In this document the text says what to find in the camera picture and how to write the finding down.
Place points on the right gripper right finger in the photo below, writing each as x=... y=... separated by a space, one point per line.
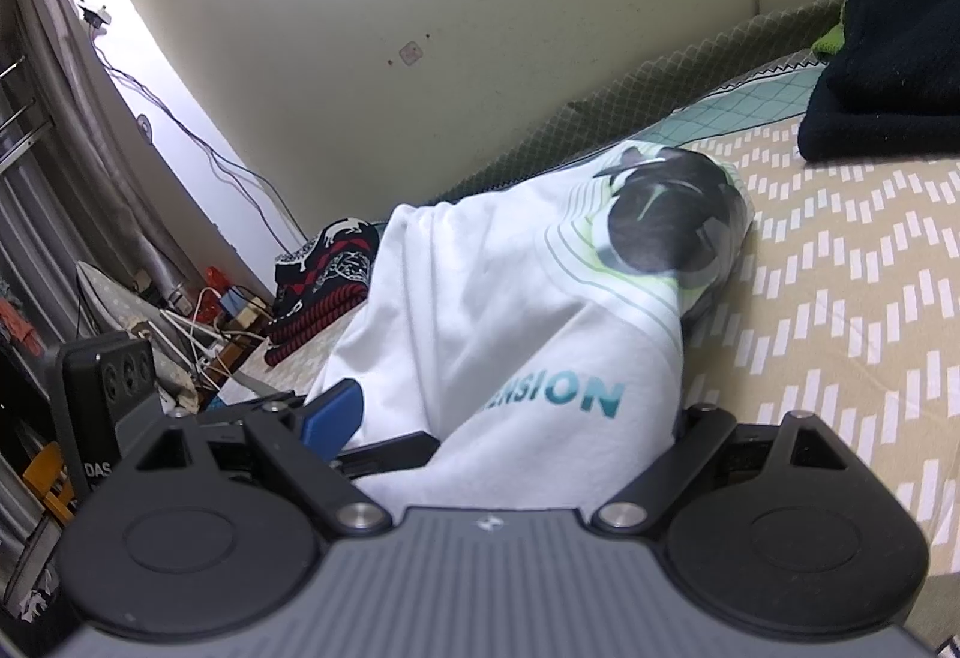
x=713 y=439

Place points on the cluttered side table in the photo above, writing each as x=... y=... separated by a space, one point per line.
x=190 y=357

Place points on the black navy folded garment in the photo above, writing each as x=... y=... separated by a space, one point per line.
x=891 y=89

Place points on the beige chevron bed sheet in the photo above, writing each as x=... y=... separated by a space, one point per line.
x=843 y=302

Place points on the black red patterned sweater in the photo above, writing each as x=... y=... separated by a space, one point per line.
x=318 y=284

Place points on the white printed t-shirt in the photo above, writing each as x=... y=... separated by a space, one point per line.
x=538 y=333

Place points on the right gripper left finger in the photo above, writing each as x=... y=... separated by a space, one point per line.
x=326 y=426

